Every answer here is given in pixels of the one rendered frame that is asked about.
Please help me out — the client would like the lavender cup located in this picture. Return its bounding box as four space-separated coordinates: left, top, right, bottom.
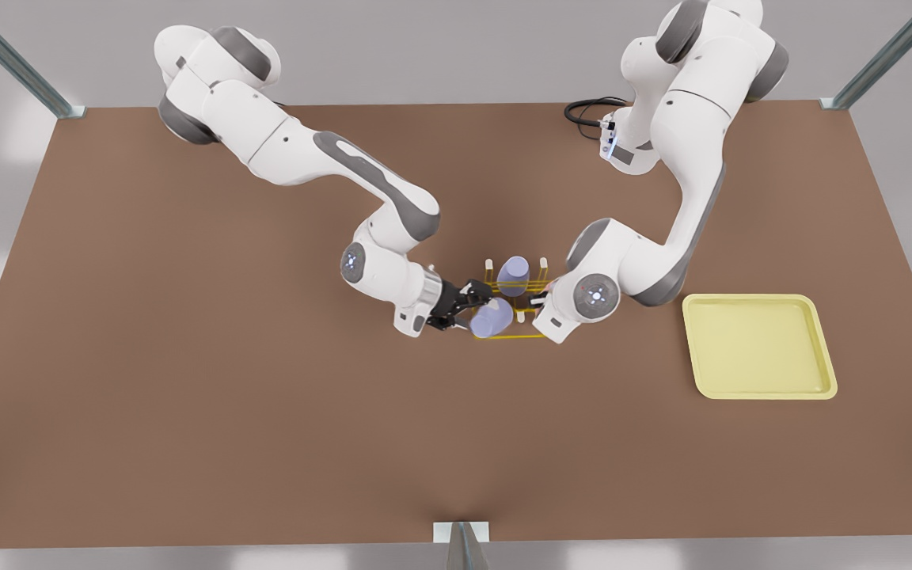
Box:
469 301 515 340
496 254 533 298

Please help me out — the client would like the pale yellow square tray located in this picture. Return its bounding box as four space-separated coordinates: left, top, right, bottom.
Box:
681 293 839 401

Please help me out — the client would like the yellow wire cup rack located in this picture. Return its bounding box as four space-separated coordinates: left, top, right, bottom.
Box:
472 256 553 342

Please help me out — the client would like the black cable loop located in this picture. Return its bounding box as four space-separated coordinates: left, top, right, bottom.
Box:
564 96 632 141

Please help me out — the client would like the silver frame post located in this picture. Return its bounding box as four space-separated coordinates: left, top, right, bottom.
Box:
0 0 87 120
432 520 491 570
818 0 912 111

